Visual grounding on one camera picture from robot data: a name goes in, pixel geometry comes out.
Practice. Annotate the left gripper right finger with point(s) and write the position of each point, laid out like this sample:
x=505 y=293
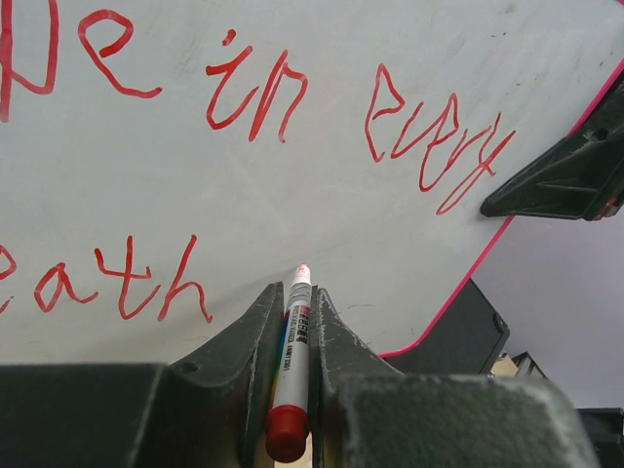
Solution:
x=369 y=414

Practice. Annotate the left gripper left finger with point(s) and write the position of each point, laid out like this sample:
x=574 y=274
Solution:
x=207 y=409

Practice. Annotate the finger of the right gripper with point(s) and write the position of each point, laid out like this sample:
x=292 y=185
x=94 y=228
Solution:
x=574 y=179

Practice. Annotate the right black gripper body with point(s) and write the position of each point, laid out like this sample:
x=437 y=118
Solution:
x=613 y=107

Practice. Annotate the red white marker pen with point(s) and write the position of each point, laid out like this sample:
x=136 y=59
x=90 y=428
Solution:
x=287 y=423

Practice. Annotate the pink framed whiteboard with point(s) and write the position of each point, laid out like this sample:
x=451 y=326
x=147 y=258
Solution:
x=162 y=161

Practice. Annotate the black ribbed case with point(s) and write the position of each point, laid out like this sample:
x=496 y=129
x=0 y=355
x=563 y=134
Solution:
x=467 y=339

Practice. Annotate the aluminium frame rail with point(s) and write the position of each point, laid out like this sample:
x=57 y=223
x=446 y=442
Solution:
x=527 y=366

